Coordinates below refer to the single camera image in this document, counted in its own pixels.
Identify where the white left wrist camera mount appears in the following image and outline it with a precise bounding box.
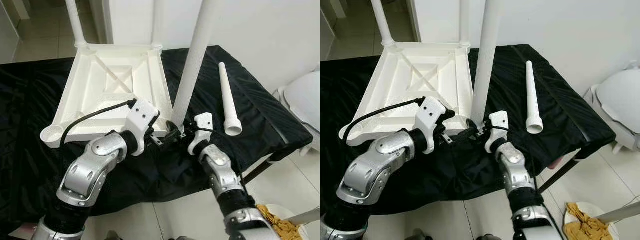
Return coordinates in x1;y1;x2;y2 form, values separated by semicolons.
415;97;449;155
122;98;161;157

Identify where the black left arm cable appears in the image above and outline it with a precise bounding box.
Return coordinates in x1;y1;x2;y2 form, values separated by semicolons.
59;99;137;151
342;97;427;142

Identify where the white round basin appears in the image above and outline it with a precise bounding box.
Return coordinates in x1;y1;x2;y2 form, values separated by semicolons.
562;201;622;240
257;202;308;240

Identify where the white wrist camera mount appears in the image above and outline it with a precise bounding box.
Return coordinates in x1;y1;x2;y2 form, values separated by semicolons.
122;98;161;157
484;111;510;153
415;97;449;155
187;113;215;156

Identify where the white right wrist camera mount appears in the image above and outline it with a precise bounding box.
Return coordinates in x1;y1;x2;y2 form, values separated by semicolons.
484;111;510;153
187;113;215;156

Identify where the black tablecloth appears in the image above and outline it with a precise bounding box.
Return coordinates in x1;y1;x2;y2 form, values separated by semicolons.
320;44;617;216
0;46;315;226

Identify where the white plastic table top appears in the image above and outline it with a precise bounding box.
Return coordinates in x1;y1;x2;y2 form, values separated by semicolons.
339;41;474;147
40;42;174;149

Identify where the white round appliance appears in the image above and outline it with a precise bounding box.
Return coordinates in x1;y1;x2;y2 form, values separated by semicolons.
585;62;640;154
274;70;321;156

